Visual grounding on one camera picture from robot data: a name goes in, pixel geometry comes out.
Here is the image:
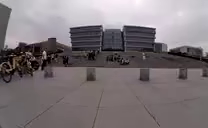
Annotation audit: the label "group of people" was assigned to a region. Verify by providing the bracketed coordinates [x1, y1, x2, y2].
[105, 52, 131, 66]
[86, 49, 101, 62]

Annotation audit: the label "grey stone bollard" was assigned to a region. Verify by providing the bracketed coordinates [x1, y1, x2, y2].
[201, 67, 208, 78]
[43, 65, 55, 79]
[139, 68, 151, 82]
[86, 67, 97, 82]
[178, 67, 189, 80]

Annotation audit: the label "large grey glass building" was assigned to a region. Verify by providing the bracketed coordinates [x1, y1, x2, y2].
[69, 24, 157, 53]

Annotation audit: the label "grey paved plaza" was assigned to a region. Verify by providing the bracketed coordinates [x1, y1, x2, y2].
[0, 66, 208, 128]

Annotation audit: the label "person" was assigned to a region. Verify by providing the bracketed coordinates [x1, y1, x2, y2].
[62, 54, 70, 68]
[40, 48, 48, 71]

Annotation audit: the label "wide grey stairs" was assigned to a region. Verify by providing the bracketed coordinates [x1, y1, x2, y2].
[60, 50, 208, 69]

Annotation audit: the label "low brown building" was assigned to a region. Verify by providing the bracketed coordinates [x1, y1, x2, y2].
[17, 37, 72, 56]

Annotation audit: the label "small grey building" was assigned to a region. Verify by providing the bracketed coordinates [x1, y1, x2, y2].
[153, 42, 169, 54]

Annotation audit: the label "low pale building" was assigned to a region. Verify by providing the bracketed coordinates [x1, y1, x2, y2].
[169, 45, 204, 57]

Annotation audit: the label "row of parked bicycles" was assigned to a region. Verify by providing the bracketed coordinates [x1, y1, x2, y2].
[0, 50, 41, 84]

